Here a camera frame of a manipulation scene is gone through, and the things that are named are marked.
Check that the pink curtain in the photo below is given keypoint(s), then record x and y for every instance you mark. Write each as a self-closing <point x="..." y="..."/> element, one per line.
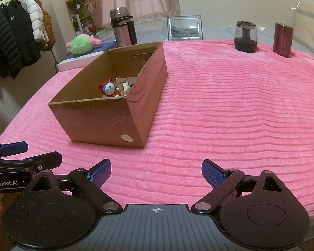
<point x="141" y="0"/>

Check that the green and pink plush toy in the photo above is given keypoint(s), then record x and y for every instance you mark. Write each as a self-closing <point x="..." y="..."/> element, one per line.
<point x="81" y="44"/>

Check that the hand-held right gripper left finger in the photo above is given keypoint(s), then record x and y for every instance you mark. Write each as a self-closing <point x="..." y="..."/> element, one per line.
<point x="100" y="172"/>

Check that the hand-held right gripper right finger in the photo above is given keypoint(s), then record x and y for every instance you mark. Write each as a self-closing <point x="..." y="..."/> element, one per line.
<point x="210" y="174"/>

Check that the gold clothes rack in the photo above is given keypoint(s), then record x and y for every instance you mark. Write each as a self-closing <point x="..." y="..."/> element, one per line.
<point x="54" y="60"/>

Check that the clear plastic cover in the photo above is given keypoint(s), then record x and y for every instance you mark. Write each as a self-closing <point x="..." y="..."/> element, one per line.
<point x="308" y="31"/>

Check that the silver picture frame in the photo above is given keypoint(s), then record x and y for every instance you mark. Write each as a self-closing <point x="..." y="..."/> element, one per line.
<point x="184" y="28"/>

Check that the white flat box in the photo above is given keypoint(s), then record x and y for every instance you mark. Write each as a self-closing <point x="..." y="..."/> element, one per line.
<point x="76" y="61"/>

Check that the white three-pin plug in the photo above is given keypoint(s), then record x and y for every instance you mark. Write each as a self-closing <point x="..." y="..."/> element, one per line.
<point x="127" y="86"/>

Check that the maroon thermos flask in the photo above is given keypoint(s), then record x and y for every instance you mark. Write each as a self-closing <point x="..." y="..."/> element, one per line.
<point x="283" y="41"/>

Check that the dark glass jar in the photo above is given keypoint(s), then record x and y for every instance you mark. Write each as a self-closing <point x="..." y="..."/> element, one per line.
<point x="246" y="41"/>

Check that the pink ribbed blanket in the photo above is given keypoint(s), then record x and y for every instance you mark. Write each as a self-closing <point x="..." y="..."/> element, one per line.
<point x="225" y="123"/>

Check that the blue cat figure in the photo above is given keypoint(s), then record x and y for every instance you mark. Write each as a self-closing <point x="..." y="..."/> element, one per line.
<point x="110" y="89"/>

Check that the brown cardboard box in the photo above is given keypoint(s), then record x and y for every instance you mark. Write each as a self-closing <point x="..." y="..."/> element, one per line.
<point x="136" y="104"/>

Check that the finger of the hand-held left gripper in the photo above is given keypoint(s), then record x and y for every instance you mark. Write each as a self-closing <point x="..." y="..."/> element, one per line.
<point x="47" y="160"/>
<point x="13" y="148"/>

